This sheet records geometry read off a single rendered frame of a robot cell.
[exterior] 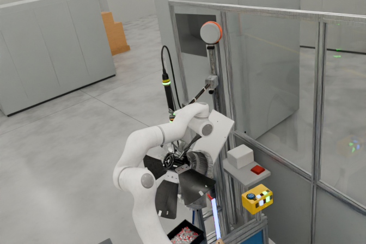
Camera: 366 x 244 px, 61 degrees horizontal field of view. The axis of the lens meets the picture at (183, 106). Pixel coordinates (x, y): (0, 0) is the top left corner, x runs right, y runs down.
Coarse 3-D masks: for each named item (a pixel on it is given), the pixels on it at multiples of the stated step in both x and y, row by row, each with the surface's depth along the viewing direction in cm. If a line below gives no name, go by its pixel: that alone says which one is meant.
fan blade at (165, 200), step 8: (160, 184) 208; (168, 184) 207; (176, 184) 207; (160, 192) 207; (168, 192) 206; (176, 192) 205; (160, 200) 205; (168, 200) 204; (176, 200) 204; (160, 208) 204; (168, 208) 203; (176, 208) 202; (160, 216) 203; (168, 216) 202
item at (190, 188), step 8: (184, 176) 195; (192, 176) 194; (200, 176) 193; (184, 184) 191; (192, 184) 189; (200, 184) 188; (208, 184) 186; (184, 192) 187; (192, 192) 185; (184, 200) 184; (192, 200) 182
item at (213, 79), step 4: (208, 76) 237; (212, 76) 236; (216, 76) 235; (208, 80) 231; (212, 80) 229; (216, 80) 234; (212, 84) 231; (216, 84) 235; (208, 88) 234; (212, 88) 232
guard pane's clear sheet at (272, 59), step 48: (192, 48) 289; (240, 48) 225; (288, 48) 185; (336, 48) 156; (192, 96) 325; (240, 96) 246; (288, 96) 198; (336, 96) 166; (288, 144) 214; (336, 144) 177
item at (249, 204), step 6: (258, 186) 194; (264, 186) 193; (246, 192) 190; (252, 192) 190; (258, 192) 189; (270, 192) 187; (246, 198) 186; (258, 198) 185; (264, 198) 186; (246, 204) 188; (252, 204) 182; (264, 204) 188; (270, 204) 191; (252, 210) 184; (258, 210) 187
